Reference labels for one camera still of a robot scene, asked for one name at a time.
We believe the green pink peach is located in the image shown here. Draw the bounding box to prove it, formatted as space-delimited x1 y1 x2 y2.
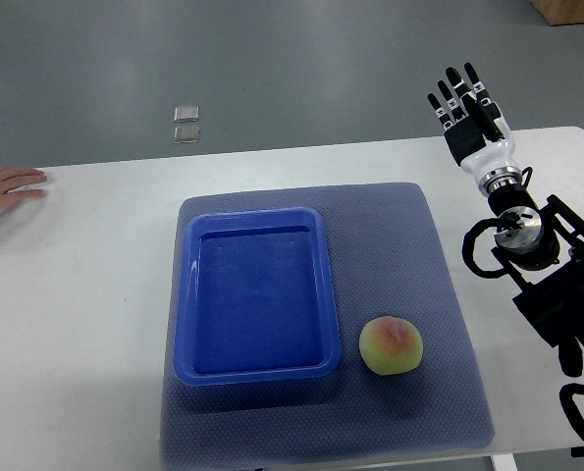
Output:
358 316 424 376

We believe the upper metal floor plate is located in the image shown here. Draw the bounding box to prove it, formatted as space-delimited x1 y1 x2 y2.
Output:
174 105 199 123

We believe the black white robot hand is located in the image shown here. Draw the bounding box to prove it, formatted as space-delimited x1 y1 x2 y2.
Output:
428 63 522 196

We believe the blue plastic tray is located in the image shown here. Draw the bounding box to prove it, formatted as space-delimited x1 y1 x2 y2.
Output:
173 207 342 387

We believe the lower metal floor plate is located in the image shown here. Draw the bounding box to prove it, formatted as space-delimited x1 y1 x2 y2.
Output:
174 125 200 144

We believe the metal floor plate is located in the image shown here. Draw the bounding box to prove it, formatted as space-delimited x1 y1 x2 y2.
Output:
174 105 199 123
174 125 200 144

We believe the person's bare hand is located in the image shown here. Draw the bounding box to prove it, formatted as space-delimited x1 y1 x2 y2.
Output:
0 166 47 211

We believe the wooden box corner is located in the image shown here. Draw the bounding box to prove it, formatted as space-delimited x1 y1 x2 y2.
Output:
530 0 584 26

